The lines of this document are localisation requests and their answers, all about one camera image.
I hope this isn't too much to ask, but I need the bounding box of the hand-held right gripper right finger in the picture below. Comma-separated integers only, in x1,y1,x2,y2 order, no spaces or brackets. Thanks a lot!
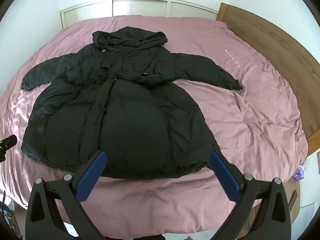
209,150,293,240

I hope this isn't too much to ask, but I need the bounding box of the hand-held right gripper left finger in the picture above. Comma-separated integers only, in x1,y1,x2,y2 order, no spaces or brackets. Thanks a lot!
25,150,115,240

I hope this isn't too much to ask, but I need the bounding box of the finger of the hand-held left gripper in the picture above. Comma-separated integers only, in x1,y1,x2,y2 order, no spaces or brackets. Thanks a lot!
0,134,17,163

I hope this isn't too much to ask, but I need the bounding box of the black puffer coat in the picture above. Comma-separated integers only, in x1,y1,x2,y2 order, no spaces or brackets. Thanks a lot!
20,26,243,180

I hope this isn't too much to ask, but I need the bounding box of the pink bed duvet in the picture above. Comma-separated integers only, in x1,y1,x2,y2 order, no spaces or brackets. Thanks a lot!
0,15,308,233

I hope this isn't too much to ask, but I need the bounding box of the wooden bedside table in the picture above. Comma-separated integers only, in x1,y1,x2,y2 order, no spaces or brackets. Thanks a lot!
246,177,300,230

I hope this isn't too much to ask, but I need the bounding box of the small purple object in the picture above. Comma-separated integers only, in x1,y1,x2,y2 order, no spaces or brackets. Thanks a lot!
293,166,306,180

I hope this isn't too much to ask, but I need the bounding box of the white paper sheet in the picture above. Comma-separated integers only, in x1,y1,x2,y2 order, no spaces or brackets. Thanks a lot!
299,202,317,230

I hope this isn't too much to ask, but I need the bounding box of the wooden headboard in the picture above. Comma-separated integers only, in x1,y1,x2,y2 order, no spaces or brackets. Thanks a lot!
215,2,320,157

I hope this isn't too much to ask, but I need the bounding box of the white louvred cabinet door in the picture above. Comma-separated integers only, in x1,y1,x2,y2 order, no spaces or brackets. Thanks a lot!
170,1,218,21
112,0,171,18
59,2,113,29

